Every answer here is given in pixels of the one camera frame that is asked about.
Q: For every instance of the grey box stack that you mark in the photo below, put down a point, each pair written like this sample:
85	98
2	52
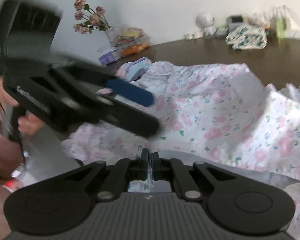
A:
234	21

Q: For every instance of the white round-head robot toy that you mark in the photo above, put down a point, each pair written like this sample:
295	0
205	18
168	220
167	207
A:
206	23

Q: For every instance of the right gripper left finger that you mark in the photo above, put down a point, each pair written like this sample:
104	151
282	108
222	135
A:
119	176

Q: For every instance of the green floral folded cloth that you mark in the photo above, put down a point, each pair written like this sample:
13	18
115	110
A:
247	37

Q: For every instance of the pastel purple blue garment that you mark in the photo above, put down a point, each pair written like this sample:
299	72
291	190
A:
132	71

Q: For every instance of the green liquid bottle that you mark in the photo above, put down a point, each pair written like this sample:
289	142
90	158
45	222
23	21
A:
280	28

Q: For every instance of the pink artificial flower bouquet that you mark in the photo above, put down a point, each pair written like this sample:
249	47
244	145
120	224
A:
89	19

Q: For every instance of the purple tissue pack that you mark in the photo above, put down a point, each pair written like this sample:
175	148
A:
109	57

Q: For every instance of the person's left hand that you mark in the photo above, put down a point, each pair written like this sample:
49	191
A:
11	153

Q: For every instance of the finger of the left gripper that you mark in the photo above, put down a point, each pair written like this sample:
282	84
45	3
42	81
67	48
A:
127	117
131	92

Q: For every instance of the stack of colourful packets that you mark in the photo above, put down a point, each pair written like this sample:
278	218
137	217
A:
125	40

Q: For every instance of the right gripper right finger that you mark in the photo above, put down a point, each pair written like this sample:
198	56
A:
176	173

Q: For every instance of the pink floral white garment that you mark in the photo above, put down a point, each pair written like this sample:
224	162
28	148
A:
219	112

